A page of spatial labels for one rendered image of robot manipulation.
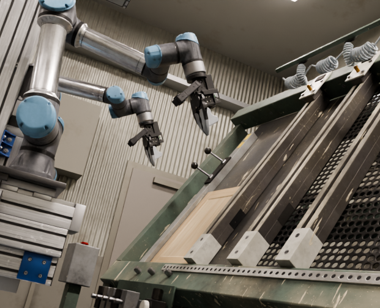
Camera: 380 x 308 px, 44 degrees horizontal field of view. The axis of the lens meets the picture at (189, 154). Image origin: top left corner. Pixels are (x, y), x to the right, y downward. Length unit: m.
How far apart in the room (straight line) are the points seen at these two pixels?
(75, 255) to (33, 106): 0.93
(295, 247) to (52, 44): 0.99
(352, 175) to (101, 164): 3.90
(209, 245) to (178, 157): 3.72
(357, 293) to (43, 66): 1.12
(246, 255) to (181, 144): 4.05
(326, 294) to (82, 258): 1.32
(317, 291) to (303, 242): 0.20
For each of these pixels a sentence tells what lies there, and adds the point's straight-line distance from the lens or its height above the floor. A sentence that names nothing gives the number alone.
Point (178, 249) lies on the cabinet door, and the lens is 2.07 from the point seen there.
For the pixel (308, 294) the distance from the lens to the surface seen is 1.25.
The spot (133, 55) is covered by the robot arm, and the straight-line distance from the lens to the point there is 1.77.
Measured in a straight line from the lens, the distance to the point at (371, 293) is 1.14.
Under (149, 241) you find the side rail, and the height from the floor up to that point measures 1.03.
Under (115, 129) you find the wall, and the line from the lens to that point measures 5.33.
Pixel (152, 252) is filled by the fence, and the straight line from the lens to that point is 2.20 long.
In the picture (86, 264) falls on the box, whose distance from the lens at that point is 2.27.
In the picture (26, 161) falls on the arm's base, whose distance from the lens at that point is 1.61.
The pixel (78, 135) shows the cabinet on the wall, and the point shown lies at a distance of 4.91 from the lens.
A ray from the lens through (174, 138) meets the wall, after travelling 5.52.
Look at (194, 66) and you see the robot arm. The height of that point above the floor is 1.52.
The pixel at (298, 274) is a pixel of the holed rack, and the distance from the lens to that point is 1.32.
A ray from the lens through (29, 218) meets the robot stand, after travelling 1.58.
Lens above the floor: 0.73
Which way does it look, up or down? 18 degrees up
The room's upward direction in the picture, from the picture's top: 12 degrees clockwise
